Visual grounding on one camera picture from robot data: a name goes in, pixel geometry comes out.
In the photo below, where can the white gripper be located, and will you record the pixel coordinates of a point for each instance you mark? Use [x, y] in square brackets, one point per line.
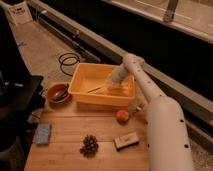
[117, 76]

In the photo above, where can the white long-handled brush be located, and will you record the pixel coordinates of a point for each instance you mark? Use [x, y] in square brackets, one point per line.
[96, 89]

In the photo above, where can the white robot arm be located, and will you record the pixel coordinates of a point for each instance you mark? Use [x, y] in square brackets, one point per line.
[167, 136]

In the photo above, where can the yellow plastic tray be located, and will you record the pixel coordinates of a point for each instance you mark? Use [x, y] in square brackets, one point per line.
[88, 75]

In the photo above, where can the small brown bottle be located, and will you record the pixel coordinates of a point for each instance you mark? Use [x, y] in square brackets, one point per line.
[138, 108]

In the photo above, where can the orange fruit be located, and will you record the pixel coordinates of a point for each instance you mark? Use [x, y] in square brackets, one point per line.
[122, 116]

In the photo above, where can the green item in bowl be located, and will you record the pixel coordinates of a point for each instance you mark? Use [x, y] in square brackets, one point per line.
[60, 95]

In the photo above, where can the brown ceramic bowl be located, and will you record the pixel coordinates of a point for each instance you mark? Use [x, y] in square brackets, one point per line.
[55, 88]

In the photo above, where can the black and tan eraser block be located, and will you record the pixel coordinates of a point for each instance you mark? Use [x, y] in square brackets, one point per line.
[126, 140]

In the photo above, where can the bunch of dark grapes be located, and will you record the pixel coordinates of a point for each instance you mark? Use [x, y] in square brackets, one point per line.
[90, 146]

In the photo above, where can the blue sponge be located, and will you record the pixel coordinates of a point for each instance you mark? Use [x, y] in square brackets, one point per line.
[43, 134]

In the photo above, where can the white paper bag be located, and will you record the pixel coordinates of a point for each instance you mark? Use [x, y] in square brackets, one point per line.
[19, 13]

